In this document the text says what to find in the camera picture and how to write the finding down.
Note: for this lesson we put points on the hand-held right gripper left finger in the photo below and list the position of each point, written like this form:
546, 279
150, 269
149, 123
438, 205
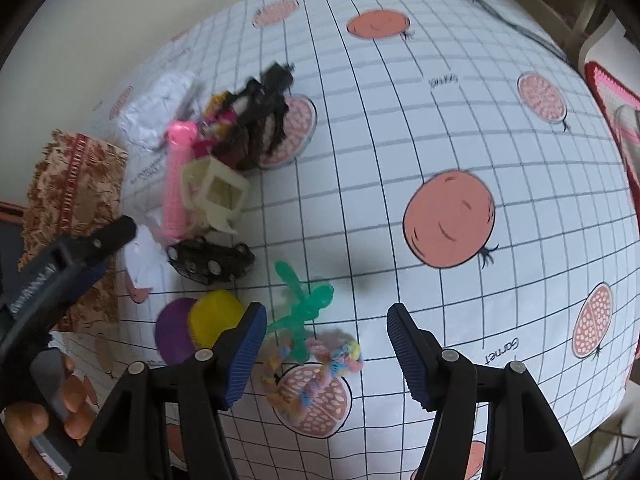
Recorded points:
245, 355

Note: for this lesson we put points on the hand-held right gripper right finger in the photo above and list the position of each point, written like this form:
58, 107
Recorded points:
410, 355

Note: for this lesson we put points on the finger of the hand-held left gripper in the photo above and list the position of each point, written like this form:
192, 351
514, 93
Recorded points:
100, 242

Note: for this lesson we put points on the floral red-rimmed box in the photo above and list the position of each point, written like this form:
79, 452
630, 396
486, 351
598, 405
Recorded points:
75, 180

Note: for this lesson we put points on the pink hair roller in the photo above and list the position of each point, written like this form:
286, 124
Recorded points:
175, 185

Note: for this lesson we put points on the cream plastic square frame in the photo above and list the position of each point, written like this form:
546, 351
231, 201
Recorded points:
230, 175

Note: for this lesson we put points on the white paper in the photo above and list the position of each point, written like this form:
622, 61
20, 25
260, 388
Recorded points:
160, 105

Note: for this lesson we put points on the pink and tan puppy toy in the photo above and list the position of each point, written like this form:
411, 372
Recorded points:
220, 117

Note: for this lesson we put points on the desktop with checked fruit cloth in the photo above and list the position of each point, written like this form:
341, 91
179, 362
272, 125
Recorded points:
375, 160

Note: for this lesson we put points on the person's left hand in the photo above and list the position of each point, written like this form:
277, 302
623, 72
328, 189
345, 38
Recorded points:
80, 405

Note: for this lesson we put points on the white paper scrap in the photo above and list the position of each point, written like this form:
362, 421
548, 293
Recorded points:
142, 260

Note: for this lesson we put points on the dark red-edged board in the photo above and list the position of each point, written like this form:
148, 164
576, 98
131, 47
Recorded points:
10, 240

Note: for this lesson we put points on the green balloon-shaped figure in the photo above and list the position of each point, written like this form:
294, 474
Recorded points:
302, 310

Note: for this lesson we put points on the purple round disc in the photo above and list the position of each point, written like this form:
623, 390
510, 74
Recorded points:
170, 332

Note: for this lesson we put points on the black toy figure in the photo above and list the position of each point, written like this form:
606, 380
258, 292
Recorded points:
260, 110

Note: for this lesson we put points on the cream shelf unit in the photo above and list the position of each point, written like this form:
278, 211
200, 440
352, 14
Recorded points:
585, 10

